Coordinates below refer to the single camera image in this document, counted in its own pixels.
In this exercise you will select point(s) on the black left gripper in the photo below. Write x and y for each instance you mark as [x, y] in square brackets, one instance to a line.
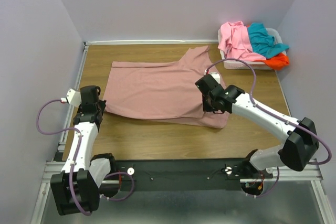
[102, 104]

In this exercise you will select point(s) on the orange shirt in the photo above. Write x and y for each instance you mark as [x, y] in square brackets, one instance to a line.
[277, 62]

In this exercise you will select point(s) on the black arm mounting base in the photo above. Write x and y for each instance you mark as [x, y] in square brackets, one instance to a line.
[180, 175]

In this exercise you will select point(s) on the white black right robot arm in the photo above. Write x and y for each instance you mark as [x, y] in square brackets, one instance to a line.
[298, 137]

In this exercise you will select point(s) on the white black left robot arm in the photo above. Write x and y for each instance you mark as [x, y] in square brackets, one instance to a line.
[76, 188]

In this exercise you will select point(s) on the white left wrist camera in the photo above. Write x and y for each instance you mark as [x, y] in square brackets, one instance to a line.
[73, 97]

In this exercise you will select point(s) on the white laundry basket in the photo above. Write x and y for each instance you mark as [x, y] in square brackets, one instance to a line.
[236, 64]

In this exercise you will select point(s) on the bright pink shirt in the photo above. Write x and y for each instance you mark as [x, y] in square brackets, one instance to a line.
[235, 42]

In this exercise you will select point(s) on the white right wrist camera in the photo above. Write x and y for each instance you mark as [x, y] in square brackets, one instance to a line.
[215, 75]

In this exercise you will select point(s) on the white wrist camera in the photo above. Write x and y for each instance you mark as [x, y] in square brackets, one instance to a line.
[215, 75]
[73, 97]

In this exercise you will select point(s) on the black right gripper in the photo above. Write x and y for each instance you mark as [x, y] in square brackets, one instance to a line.
[206, 107]

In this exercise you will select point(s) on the teal shirt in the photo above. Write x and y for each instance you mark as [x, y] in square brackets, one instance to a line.
[263, 43]

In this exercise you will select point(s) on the dusty pink graphic t-shirt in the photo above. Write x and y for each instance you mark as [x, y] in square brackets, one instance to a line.
[162, 92]

